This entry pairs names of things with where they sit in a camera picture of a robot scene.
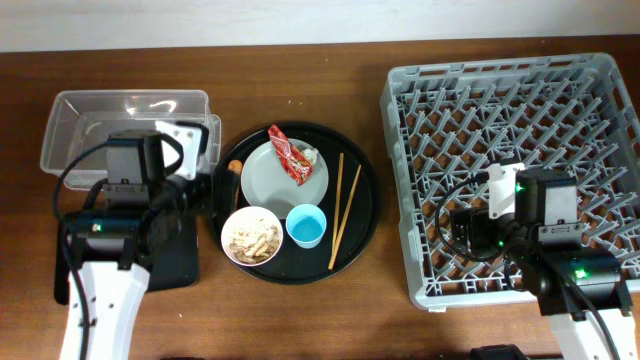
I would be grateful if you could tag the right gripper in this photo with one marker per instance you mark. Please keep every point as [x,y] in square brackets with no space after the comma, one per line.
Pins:
[476,221]

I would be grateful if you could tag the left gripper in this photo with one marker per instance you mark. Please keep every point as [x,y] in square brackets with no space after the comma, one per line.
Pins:
[204,185]

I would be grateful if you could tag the red snack wrapper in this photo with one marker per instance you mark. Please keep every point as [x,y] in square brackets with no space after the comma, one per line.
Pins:
[294,163]

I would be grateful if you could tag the light blue cup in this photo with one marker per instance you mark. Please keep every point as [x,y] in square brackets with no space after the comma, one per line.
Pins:
[306,225]

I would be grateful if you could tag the white tissue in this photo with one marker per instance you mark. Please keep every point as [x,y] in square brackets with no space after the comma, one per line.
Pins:
[311,155]

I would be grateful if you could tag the wooden chopstick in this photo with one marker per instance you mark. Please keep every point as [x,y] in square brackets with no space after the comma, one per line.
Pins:
[344,220]
[337,199]

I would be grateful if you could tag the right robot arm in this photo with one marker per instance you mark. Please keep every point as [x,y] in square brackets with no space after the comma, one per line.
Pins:
[579,290]

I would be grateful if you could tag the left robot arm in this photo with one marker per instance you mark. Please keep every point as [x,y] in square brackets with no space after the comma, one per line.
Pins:
[136,232]

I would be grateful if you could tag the grey dishwasher rack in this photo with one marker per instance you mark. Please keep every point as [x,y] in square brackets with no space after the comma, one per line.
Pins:
[446,122]

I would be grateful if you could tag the orange carrot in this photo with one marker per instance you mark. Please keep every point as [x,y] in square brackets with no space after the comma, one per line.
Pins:
[235,167]

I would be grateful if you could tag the black rectangular tray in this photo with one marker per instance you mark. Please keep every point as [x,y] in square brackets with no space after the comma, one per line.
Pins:
[175,266]

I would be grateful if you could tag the white bowl with food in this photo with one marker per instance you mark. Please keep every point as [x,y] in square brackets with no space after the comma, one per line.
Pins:
[252,236]

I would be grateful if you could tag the grey plate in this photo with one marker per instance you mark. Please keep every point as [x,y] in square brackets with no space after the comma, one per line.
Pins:
[264,182]

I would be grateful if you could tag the round black tray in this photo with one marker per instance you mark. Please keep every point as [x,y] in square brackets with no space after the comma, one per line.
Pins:
[294,265]

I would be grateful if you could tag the clear plastic bin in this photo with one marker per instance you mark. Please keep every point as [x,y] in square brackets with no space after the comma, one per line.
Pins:
[83,119]

